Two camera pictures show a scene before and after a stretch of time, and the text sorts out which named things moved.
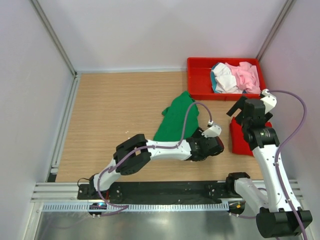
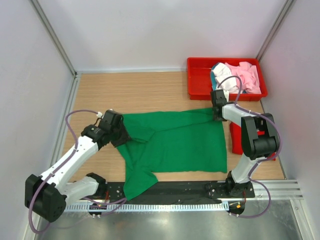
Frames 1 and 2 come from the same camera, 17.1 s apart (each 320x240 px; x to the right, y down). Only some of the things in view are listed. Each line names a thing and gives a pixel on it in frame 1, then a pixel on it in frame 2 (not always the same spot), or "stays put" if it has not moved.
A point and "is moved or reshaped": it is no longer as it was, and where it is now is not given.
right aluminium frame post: x=288 y=6 stays put
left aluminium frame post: x=55 y=37 stays put
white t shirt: x=226 y=81 stays put
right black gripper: x=240 y=105 → x=217 y=118
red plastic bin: x=199 y=82 stays put
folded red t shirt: x=239 y=144 stays put
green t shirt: x=171 y=127 is moved or reshaped
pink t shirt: x=247 y=77 stays put
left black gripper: x=197 y=135 → x=125 y=136
